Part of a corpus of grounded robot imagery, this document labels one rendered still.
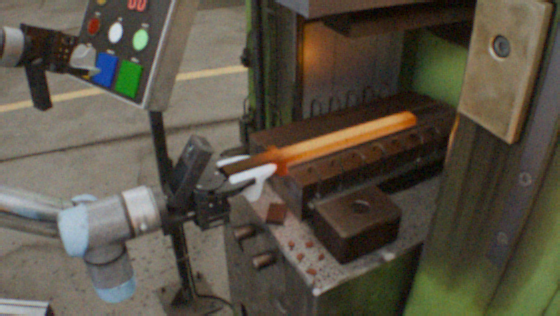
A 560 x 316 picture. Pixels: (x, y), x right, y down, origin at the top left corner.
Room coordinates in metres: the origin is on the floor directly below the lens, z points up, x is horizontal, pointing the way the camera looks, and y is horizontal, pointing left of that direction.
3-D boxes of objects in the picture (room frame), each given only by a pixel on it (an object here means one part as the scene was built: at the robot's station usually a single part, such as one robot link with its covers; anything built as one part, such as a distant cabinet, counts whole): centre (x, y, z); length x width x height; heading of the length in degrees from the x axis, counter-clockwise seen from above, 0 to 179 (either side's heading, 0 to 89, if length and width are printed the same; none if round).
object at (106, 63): (1.04, 0.42, 1.01); 0.07 x 0.05 x 0.07; 53
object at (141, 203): (0.55, 0.21, 0.98); 0.08 x 0.05 x 0.08; 28
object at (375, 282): (0.74, -0.21, 0.69); 0.56 x 0.38 x 0.45; 118
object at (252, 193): (0.62, 0.04, 0.98); 0.09 x 0.03 x 0.06; 116
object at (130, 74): (0.98, 0.34, 1.01); 0.07 x 0.05 x 0.07; 53
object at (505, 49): (0.47, -0.26, 1.27); 0.09 x 0.02 x 0.17; 28
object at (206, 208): (0.59, 0.14, 0.97); 0.12 x 0.08 x 0.09; 118
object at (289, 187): (0.79, -0.18, 0.96); 0.42 x 0.20 x 0.09; 118
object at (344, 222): (0.56, -0.13, 0.95); 0.12 x 0.08 x 0.06; 118
